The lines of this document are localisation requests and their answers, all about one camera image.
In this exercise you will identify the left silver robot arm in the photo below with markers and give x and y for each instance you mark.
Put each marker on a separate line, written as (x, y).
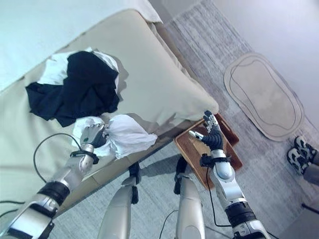
(42, 193)

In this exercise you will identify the left silver robot leg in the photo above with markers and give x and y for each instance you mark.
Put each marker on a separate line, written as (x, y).
(119, 209)

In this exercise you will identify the right silver robot leg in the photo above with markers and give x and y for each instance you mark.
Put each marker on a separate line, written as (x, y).
(189, 204)

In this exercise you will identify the white shirt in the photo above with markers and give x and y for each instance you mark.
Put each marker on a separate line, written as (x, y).
(56, 68)

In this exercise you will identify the person's foot in sneaker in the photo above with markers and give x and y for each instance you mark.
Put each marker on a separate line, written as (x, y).
(296, 159)
(304, 144)

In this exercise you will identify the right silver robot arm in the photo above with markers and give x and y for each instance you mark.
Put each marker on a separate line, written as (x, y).
(234, 194)

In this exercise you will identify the silver robot leg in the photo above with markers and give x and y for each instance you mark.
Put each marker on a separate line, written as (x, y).
(189, 204)
(119, 209)

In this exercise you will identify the beige oval mat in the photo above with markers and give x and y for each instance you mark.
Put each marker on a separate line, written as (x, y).
(265, 95)

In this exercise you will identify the beige sofa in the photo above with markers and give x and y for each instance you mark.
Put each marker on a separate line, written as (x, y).
(99, 82)

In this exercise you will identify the brown wooden bucket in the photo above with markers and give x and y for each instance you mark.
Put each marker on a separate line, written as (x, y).
(224, 147)

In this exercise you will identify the grey striped rug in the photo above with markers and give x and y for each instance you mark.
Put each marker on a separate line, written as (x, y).
(214, 74)

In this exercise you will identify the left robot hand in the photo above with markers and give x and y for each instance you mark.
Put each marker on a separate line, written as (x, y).
(92, 138)

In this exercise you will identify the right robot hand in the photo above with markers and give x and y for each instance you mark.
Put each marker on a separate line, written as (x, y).
(212, 135)

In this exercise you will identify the dark navy garment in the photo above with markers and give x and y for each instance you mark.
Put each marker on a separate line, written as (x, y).
(79, 87)

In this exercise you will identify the white cloth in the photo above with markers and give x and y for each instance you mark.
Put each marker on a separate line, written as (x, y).
(124, 139)

